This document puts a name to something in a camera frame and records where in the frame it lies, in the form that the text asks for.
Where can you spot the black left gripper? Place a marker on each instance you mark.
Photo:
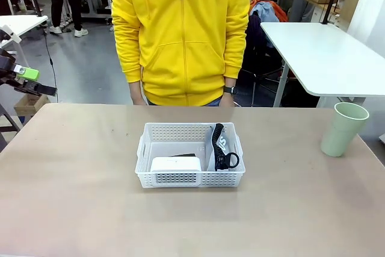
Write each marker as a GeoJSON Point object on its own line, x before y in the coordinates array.
{"type": "Point", "coordinates": [6, 70]}

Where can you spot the white rectangular box device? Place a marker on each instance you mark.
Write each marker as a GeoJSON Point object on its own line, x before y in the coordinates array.
{"type": "Point", "coordinates": [176, 165]}

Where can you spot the black stapler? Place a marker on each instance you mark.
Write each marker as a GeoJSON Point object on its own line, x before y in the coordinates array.
{"type": "Point", "coordinates": [183, 155]}

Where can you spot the white perforated plastic basket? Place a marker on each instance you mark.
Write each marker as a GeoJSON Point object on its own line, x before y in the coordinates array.
{"type": "Point", "coordinates": [222, 178]}

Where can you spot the person's right hand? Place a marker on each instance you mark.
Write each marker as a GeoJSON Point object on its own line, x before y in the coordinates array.
{"type": "Point", "coordinates": [138, 94]}

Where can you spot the person's left hand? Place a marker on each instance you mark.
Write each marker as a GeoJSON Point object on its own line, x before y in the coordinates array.
{"type": "Point", "coordinates": [227, 100]}

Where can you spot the small open cardboard box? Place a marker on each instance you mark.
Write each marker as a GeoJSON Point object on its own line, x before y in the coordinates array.
{"type": "Point", "coordinates": [28, 105]}

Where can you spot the dark folding stand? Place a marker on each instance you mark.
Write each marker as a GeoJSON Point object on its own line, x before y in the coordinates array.
{"type": "Point", "coordinates": [7, 127]}

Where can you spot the white table with leg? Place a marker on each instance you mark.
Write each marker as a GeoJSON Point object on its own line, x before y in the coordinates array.
{"type": "Point", "coordinates": [24, 23]}

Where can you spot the person in yellow hoodie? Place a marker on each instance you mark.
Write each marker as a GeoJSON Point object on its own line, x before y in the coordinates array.
{"type": "Point", "coordinates": [180, 37]}

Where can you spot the black wristwatch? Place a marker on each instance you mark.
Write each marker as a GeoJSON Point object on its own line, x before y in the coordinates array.
{"type": "Point", "coordinates": [230, 90]}

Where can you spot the black office chair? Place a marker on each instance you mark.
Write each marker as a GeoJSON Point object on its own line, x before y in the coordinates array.
{"type": "Point", "coordinates": [258, 55]}

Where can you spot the orange and blue jackets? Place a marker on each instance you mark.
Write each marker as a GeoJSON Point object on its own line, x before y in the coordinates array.
{"type": "Point", "coordinates": [267, 10]}

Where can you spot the large white table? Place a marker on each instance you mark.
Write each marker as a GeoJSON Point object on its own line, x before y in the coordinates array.
{"type": "Point", "coordinates": [319, 55]}

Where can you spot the pale green plastic cup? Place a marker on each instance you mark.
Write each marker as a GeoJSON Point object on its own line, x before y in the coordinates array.
{"type": "Point", "coordinates": [343, 130]}

